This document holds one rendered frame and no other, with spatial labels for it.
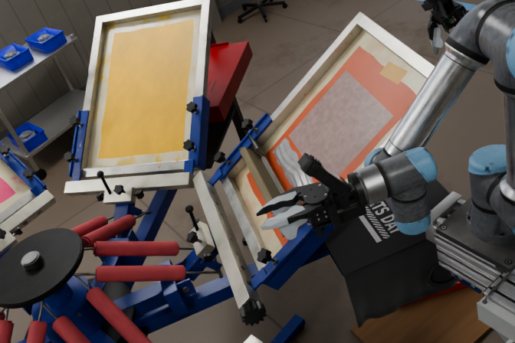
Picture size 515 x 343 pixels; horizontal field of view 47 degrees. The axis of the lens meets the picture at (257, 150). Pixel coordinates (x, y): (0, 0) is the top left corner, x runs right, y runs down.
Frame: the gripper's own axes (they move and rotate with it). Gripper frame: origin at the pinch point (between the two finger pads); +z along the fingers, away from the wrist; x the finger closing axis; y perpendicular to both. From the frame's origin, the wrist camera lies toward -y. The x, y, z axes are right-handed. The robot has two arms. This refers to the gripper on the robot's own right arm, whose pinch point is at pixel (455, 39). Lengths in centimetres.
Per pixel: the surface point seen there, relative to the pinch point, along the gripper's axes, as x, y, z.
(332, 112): -43.9, -7.1, -0.7
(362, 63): -26.4, -12.7, -5.3
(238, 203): -88, -8, 8
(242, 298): -98, 32, 5
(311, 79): -42.2, -25.5, -4.0
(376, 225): -55, 7, 40
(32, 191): -160, -68, -16
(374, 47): -20.3, -13.2, -6.9
